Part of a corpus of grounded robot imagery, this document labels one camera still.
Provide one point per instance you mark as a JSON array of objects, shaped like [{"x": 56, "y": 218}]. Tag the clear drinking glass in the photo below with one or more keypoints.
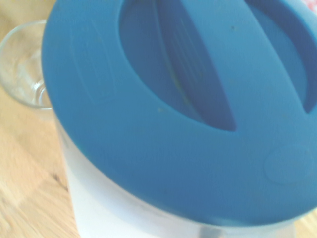
[{"x": 19, "y": 74}]

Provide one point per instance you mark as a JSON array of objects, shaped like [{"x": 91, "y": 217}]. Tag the translucent pitcher with blue lid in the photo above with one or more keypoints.
[{"x": 173, "y": 148}]

